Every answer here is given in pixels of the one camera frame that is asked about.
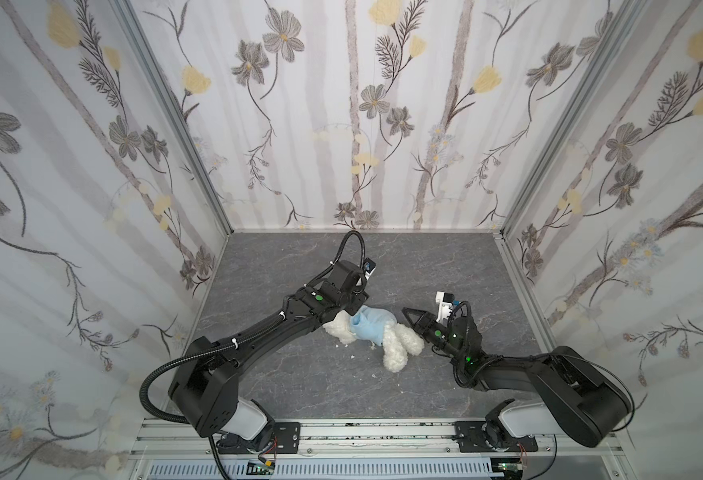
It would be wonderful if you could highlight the black corrugated right cable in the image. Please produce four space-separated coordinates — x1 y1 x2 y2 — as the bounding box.
332 230 367 271

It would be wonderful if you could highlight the black mounting plate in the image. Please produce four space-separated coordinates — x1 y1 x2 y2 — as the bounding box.
453 421 539 453
215 421 301 455

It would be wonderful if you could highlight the white slotted cable duct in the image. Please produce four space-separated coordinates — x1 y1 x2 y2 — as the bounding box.
146 458 505 480

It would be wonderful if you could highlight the aluminium corner post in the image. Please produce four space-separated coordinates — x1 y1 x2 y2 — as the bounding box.
109 0 234 239
499 1 643 240

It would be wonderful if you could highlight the light blue fleece hoodie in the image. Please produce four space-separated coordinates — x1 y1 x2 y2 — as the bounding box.
348 305 397 346

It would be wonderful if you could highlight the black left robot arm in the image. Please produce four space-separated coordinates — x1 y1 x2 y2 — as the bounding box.
168 258 377 440

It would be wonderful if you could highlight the aluminium corner post left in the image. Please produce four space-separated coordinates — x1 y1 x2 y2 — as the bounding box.
109 0 234 239

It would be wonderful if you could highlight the white plush teddy bear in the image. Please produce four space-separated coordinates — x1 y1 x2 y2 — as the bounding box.
322 310 425 373

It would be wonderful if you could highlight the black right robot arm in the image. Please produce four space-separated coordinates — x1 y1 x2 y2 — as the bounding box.
403 302 635 449

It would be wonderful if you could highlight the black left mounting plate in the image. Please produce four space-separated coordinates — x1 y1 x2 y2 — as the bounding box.
215 421 301 455

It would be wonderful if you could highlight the black corrugated left cable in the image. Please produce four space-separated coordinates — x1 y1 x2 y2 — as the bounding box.
139 323 280 480

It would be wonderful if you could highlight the black corrugated cable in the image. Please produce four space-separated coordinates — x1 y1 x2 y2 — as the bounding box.
139 323 280 480
332 230 367 271

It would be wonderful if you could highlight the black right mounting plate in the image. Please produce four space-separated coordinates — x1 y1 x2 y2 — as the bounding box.
453 421 539 453

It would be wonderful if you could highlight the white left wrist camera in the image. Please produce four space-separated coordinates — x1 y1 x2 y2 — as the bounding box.
363 258 377 280

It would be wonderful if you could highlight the aluminium corner post right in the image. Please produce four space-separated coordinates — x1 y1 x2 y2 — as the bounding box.
499 1 643 240

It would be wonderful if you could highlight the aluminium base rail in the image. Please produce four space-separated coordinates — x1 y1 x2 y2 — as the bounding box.
128 418 623 460

